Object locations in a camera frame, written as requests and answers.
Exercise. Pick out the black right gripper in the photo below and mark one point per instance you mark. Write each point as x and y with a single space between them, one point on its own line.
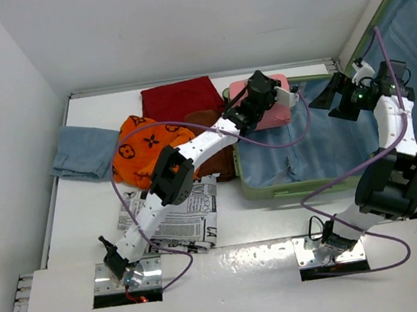
325 98

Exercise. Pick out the brown towel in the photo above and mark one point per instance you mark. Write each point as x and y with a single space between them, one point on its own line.
221 163

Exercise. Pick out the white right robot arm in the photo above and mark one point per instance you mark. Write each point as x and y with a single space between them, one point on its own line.
387 189

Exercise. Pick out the green hard-shell suitcase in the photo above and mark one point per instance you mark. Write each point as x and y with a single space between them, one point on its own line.
315 147

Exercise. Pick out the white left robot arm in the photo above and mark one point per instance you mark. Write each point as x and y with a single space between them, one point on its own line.
173 176

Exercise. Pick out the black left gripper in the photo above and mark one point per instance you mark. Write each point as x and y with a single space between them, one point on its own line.
271 83

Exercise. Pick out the light blue denim garment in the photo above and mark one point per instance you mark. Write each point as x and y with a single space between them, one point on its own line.
84 153

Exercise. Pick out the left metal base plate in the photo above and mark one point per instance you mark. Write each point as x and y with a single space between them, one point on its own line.
142 275

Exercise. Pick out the metal base plate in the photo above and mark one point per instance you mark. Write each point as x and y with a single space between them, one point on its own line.
312 254
142 275

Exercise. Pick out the dark red cloth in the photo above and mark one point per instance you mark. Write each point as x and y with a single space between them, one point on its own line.
173 102

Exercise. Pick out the orange patterned cloth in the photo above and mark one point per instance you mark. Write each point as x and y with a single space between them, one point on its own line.
136 158

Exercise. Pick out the newspaper print cloth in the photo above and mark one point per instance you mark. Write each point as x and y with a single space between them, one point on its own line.
192 225

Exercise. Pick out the pink cosmetic case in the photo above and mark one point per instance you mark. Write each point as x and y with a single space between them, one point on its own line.
277 116

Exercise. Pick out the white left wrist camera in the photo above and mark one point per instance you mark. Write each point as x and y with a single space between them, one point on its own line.
288 97

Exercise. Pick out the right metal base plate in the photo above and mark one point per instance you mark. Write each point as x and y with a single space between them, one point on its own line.
312 254

